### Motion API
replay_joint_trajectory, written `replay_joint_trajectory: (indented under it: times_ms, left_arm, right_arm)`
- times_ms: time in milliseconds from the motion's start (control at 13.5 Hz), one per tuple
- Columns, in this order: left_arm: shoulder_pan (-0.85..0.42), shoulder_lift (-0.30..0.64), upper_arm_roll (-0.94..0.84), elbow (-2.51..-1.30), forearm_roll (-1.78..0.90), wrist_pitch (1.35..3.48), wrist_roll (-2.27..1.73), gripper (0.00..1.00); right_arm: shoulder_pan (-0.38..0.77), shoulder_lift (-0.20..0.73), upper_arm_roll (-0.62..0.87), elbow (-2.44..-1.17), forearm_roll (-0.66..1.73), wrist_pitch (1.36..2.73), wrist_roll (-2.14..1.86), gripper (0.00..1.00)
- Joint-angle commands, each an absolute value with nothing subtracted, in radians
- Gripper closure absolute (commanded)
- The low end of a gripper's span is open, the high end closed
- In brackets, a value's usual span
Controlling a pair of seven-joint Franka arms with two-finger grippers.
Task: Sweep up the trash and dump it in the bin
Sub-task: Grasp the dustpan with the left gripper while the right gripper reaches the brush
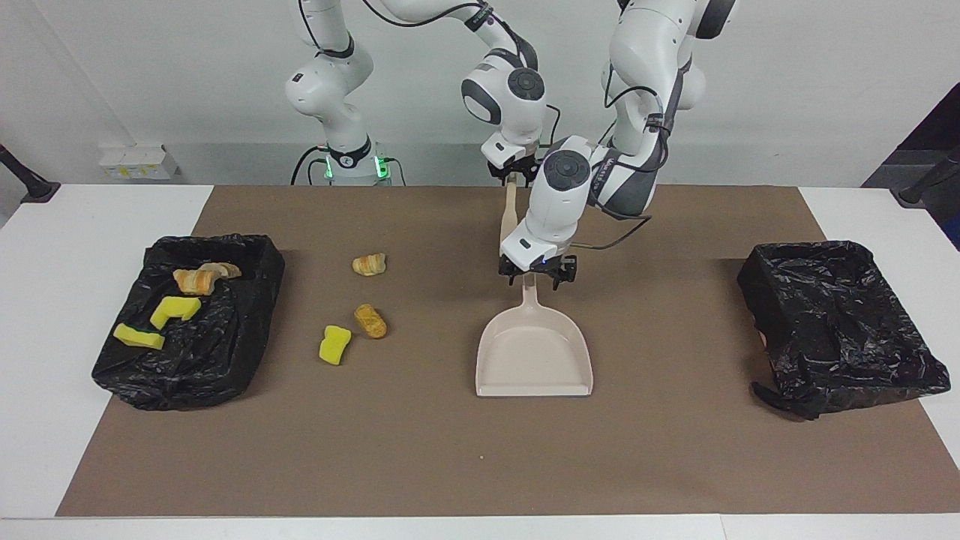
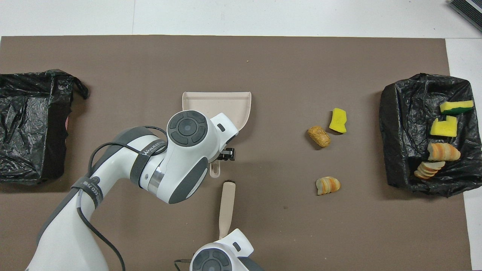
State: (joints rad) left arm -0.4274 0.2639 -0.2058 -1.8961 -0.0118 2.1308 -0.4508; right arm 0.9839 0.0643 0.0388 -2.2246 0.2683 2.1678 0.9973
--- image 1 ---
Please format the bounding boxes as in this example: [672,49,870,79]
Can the beige brush black bristles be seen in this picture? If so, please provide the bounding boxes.
[500,178,520,252]

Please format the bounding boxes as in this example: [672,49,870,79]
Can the beige plastic dustpan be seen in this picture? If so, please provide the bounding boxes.
[475,274,594,398]

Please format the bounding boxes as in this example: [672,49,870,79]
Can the brown bread roll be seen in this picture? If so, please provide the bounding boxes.
[354,304,389,340]

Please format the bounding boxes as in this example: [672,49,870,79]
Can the wavy yellow sponge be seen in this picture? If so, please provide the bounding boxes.
[319,325,353,366]

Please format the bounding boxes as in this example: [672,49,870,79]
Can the large sliced bread piece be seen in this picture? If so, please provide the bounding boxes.
[172,268,218,295]

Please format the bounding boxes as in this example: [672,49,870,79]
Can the notched yellow sponge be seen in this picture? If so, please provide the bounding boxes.
[150,296,202,331]

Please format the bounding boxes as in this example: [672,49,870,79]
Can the green and yellow sponge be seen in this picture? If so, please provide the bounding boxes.
[112,322,166,351]

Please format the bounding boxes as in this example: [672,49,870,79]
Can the bin with black bag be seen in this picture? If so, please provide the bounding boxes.
[91,232,287,411]
[736,240,952,421]

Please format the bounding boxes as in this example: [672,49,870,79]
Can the brown table mat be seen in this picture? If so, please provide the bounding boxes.
[56,185,960,517]

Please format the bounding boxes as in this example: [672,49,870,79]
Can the white power box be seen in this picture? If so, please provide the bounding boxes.
[99,145,179,180]

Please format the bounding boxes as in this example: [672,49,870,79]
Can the black stand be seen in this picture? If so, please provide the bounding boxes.
[891,146,960,207]
[0,144,61,204]

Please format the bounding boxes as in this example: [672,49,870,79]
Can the dark background furniture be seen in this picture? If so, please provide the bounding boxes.
[861,81,960,250]

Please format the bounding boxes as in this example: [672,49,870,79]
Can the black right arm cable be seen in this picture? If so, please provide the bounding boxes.
[296,0,562,147]

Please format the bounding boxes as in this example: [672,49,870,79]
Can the black base cable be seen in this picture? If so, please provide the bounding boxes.
[291,146,332,186]

